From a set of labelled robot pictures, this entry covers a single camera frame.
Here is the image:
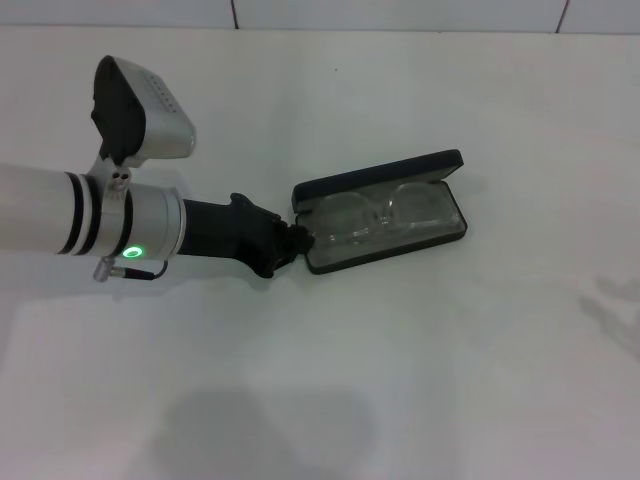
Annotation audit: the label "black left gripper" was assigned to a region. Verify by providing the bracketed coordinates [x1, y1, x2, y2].
[180, 191, 315, 279]

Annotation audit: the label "black glasses case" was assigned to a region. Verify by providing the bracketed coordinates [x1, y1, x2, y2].
[291, 148, 469, 275]

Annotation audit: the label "clear white glasses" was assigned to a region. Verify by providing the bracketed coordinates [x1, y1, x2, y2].
[315, 182, 460, 249]

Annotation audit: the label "silver left wrist stud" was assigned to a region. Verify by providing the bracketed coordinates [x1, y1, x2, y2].
[107, 167, 132, 201]

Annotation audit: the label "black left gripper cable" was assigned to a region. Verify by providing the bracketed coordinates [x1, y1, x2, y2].
[92, 257, 169, 282]

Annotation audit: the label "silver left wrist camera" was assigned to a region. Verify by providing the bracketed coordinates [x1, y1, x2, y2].
[90, 54, 197, 166]

